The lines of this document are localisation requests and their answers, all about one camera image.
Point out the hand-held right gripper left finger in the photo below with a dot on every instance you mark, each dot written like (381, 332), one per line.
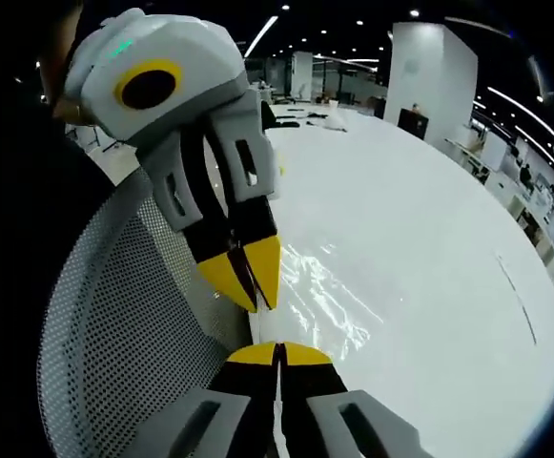
(238, 381)

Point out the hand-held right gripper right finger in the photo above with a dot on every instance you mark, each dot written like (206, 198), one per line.
(319, 381)

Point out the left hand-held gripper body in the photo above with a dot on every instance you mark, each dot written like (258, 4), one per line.
(195, 57)

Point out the crinkled clear resealable bag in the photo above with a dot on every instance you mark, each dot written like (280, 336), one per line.
(324, 296)

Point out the dark flat item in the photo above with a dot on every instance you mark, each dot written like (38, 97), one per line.
(288, 123)
(316, 115)

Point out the white crumpled plastic item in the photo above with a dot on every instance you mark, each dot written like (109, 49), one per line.
(336, 125)

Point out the white cup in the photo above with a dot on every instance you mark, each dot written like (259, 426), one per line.
(333, 106)

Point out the grey mesh office chair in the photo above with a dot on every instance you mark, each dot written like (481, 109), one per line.
(114, 310)

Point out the person's dark clothed torso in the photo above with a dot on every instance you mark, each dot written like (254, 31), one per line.
(19, 262)

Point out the black chair backrest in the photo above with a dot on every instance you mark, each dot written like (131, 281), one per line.
(413, 123)

